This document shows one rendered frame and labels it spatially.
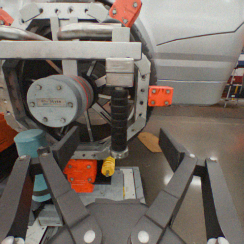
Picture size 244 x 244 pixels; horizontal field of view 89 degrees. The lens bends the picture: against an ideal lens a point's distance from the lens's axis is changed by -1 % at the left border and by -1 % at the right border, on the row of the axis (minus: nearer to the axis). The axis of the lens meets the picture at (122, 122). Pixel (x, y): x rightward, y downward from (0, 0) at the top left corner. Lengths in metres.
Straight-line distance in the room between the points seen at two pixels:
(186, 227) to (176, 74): 0.99
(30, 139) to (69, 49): 0.30
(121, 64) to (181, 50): 0.69
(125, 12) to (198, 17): 0.56
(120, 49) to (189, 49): 0.69
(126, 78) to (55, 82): 0.18
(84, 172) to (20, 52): 0.48
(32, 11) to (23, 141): 0.39
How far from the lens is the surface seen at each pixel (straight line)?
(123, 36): 0.28
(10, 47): 0.35
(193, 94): 0.96
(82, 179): 0.65
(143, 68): 0.47
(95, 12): 0.50
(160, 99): 0.49
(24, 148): 0.49
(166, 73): 0.87
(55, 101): 0.36
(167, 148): 0.18
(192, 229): 1.16
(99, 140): 0.63
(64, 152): 0.17
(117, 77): 0.24
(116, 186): 0.96
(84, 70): 0.96
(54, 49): 0.30
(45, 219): 1.00
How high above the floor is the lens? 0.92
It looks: 20 degrees down
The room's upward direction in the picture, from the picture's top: 1 degrees clockwise
